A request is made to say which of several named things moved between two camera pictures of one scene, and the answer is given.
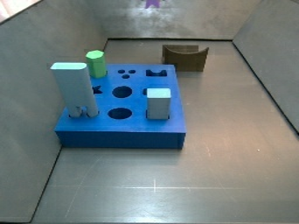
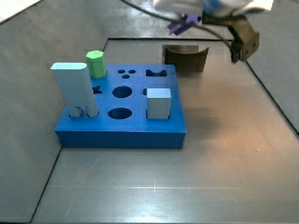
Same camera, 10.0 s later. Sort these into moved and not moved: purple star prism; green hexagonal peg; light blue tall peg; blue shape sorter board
Moved: purple star prism
Not moved: blue shape sorter board; light blue tall peg; green hexagonal peg
